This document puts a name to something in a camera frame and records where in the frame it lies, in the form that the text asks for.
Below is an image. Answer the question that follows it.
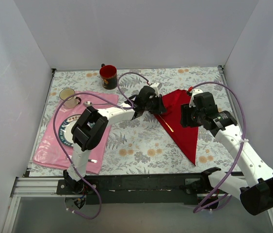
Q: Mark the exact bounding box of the red cloth napkin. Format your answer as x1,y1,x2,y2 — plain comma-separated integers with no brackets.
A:
153,89,199,166

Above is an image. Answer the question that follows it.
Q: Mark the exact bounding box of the cream enamel mug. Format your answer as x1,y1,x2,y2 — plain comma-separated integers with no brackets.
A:
59,88,81,109

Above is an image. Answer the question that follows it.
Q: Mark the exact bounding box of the silver fork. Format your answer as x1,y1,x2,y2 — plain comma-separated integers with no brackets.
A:
68,155,98,163

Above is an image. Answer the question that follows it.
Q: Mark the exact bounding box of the aluminium frame rail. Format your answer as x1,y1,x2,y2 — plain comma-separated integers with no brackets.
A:
3,178,273,233

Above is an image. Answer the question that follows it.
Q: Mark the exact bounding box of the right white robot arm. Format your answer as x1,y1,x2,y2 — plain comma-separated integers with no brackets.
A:
180,89,273,216

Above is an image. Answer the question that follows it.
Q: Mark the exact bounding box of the floral tablecloth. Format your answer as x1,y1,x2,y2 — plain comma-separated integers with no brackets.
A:
37,67,234,175

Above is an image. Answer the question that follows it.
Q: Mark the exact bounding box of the gold fork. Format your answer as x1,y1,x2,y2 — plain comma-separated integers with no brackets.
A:
158,115,174,132

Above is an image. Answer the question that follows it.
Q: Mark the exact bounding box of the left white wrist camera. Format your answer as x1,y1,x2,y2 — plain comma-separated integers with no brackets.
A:
149,83,162,96

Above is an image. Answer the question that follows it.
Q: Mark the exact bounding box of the white plate teal rim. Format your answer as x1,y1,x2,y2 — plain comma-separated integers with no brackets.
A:
58,114,81,147

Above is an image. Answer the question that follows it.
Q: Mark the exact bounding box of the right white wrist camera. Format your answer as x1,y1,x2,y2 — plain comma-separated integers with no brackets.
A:
188,89,204,108

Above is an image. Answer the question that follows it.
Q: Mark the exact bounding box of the black mounting base plate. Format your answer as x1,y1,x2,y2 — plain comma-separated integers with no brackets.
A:
56,173,211,205

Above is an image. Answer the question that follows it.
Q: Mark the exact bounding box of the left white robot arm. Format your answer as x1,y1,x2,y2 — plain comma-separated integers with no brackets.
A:
63,83,166,194

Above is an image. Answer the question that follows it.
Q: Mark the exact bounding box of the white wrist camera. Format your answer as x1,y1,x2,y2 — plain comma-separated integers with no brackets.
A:
149,83,162,96
188,89,204,108

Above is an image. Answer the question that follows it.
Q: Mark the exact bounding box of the black red mug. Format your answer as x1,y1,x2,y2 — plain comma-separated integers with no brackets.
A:
99,64,117,90

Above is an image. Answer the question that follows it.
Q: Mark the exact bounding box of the silver spoon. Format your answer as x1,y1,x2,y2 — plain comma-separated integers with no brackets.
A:
83,101,109,107

